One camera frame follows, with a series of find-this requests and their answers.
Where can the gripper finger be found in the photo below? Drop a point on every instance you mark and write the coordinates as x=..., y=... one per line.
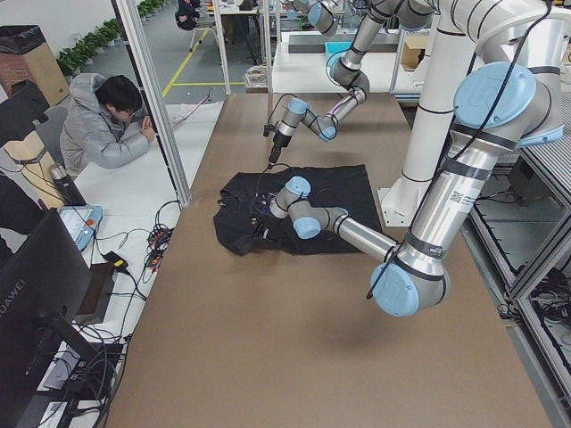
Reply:
x=274, y=156

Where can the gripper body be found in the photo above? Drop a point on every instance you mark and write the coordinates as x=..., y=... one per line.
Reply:
x=261, y=217
x=279, y=142

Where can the black printed t-shirt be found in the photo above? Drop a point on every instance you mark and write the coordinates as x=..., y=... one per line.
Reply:
x=310, y=205

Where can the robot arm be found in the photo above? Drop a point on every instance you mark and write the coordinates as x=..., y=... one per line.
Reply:
x=345, y=71
x=492, y=86

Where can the blue plastic tray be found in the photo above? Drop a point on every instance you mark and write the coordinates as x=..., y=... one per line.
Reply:
x=337, y=47

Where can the person in grey jacket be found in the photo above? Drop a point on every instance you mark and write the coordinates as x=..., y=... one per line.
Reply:
x=106, y=124

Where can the teach pendant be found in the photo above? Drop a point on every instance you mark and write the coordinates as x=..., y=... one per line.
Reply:
x=81, y=222

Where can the white mounting column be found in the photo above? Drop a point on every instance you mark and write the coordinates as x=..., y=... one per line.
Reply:
x=453, y=37

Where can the black Huawei monitor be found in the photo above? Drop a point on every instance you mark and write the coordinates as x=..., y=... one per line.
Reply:
x=42, y=288

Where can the cardboard box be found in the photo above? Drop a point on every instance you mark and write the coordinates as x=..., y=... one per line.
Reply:
x=25, y=55

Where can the aluminium frame post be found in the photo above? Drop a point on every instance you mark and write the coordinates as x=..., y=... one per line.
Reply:
x=132, y=33

